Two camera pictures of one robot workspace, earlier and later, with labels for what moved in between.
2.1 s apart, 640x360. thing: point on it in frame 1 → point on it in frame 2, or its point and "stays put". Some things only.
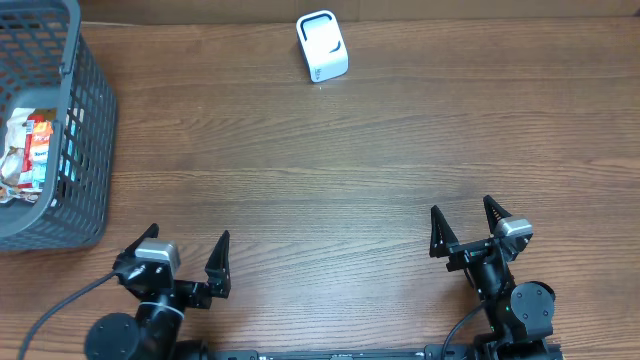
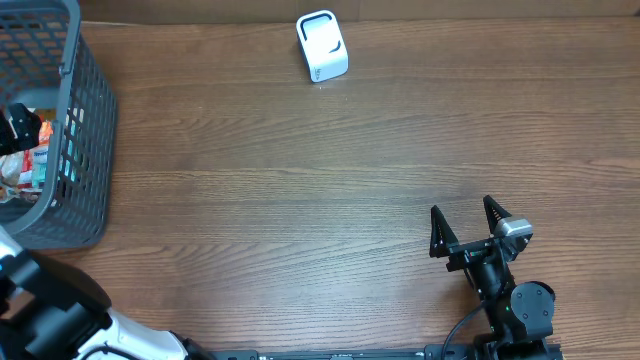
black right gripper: x=444 y=245 stays put
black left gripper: x=176 y=285 → x=21 y=126
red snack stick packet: x=26 y=178 stays put
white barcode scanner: x=323 y=45 stays put
